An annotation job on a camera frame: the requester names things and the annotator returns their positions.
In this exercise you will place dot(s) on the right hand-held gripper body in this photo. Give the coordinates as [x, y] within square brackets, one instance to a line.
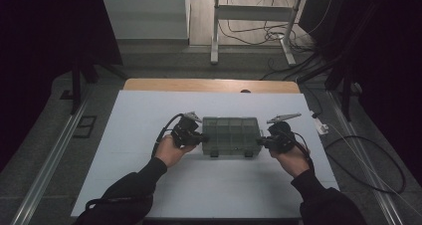
[280, 137]

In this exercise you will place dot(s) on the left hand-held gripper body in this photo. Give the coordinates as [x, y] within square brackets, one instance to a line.
[185, 133]

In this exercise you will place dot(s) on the grey transparent compartment storage box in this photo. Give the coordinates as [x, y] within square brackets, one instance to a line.
[230, 135]

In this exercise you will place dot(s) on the person's left hand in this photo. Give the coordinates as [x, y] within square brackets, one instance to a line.
[169, 152]

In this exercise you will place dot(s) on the person's right hand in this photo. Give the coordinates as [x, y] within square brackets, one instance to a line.
[293, 162]

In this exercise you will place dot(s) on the white foam board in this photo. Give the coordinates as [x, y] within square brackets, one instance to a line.
[132, 118]

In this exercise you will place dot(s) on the black metal stand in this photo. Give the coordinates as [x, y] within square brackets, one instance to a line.
[346, 92]
[76, 85]

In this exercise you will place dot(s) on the dark floor socket plate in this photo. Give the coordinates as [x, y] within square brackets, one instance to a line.
[84, 127]

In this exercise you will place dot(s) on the white cabinet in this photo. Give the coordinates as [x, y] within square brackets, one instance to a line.
[146, 16]

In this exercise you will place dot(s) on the dark curtain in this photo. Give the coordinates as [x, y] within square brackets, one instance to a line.
[33, 52]
[398, 69]

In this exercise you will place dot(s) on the aluminium floor rail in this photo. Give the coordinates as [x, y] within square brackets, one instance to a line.
[361, 158]
[53, 162]

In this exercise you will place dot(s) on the white desk frame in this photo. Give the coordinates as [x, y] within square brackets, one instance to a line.
[252, 12]

